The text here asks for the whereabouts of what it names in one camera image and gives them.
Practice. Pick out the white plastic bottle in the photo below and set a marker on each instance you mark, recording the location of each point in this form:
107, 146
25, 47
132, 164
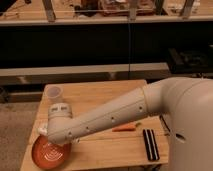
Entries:
42, 129

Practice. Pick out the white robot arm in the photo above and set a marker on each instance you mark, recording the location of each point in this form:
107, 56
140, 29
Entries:
188, 102

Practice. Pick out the orange ceramic bowl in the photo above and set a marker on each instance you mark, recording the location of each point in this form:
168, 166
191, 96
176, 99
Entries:
47, 155

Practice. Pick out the orange carrot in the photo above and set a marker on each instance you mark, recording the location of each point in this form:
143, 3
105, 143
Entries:
126, 127

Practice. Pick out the translucent plastic cup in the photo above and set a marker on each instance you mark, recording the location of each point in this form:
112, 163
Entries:
54, 94

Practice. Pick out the wooden table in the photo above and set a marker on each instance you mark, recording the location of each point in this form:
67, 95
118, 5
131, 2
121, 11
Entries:
118, 151

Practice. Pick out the black and white striped block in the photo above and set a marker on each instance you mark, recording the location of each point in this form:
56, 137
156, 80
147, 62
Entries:
151, 145

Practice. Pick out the grey metal bench rail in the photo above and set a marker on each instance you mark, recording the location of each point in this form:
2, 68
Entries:
42, 75

